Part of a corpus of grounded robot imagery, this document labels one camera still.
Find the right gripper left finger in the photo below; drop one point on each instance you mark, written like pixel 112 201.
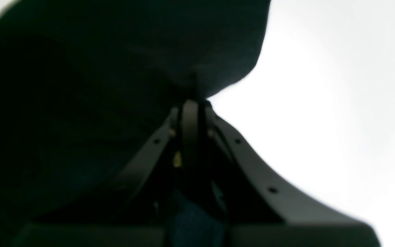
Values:
pixel 124 211

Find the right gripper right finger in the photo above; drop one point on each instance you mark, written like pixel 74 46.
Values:
pixel 264 209

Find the black T-shirt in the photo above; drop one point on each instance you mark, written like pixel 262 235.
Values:
pixel 83 83

